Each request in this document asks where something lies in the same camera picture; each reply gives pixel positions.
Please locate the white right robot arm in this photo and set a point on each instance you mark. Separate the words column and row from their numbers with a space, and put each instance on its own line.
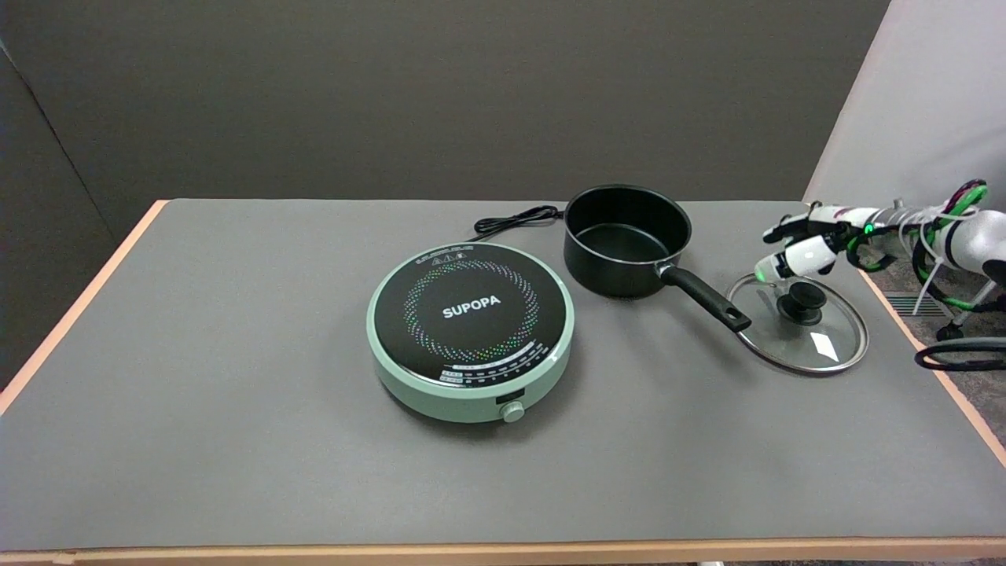
column 955, row 236

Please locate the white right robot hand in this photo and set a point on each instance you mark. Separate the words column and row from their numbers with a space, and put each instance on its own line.
column 809, row 240

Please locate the metal stand with caster wheel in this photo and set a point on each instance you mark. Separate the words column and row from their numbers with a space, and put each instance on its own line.
column 963, row 310

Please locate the glass pot lid black knob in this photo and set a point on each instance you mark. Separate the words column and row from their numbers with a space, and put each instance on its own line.
column 802, row 324

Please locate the green round induction cooker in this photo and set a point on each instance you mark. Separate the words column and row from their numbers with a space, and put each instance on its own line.
column 470, row 330

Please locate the floor vent grille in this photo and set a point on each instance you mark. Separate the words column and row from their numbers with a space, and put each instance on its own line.
column 912, row 305

